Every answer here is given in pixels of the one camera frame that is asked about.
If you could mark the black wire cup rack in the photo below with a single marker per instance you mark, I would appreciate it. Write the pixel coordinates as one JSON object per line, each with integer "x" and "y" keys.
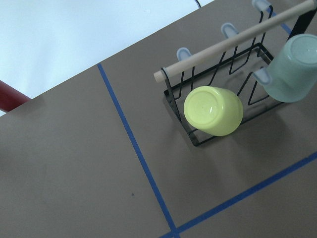
{"x": 238, "y": 63}

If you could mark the yellow cup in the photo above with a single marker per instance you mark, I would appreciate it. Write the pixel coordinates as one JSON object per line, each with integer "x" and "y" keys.
{"x": 215, "y": 111}

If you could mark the pale green cup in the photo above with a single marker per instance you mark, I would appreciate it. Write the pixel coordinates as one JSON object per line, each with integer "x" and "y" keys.
{"x": 293, "y": 72}

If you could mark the red cylinder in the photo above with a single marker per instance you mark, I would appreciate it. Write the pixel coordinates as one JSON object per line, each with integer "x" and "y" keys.
{"x": 10, "y": 98}

